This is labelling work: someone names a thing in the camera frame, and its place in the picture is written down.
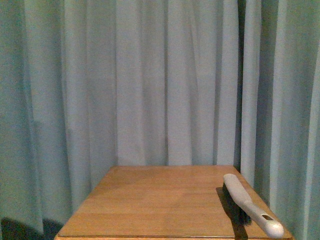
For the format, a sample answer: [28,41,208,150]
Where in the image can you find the wooden bedside cabinet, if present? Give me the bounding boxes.
[54,164,294,240]

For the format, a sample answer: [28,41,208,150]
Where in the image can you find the beige hand brush black bristles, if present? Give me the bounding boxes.
[222,173,285,239]

